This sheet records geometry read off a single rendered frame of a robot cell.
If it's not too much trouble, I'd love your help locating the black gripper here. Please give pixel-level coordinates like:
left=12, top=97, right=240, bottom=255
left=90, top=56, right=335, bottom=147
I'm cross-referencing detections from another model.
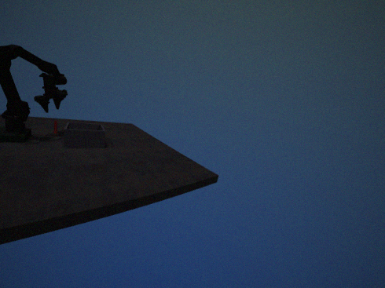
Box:
left=35, top=85, right=63, bottom=113

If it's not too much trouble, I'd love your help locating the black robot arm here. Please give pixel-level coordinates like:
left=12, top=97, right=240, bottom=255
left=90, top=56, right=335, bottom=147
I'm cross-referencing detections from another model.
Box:
left=0, top=44, right=68, bottom=134

